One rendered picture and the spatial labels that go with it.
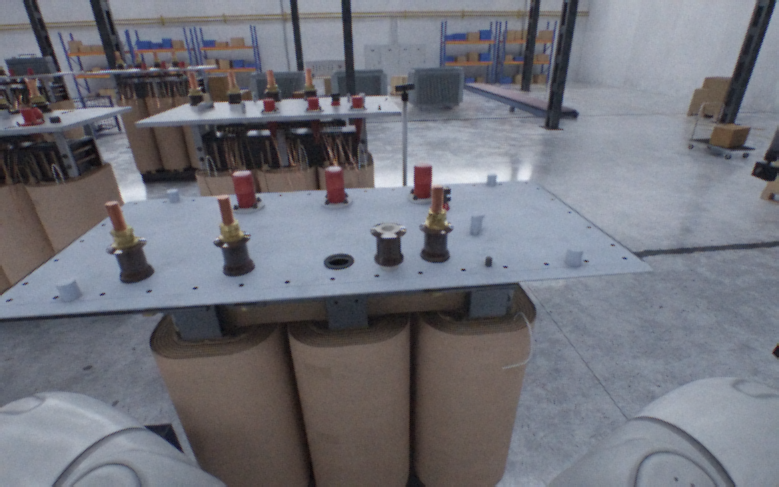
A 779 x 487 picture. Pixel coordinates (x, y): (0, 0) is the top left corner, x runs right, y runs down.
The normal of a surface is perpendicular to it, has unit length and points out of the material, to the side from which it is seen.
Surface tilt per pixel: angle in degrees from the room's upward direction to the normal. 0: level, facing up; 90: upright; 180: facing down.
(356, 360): 90
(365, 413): 90
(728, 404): 6
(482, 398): 90
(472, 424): 90
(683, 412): 23
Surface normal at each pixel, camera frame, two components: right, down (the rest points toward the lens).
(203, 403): 0.10, 0.45
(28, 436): -0.11, -0.81
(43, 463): -0.01, -0.65
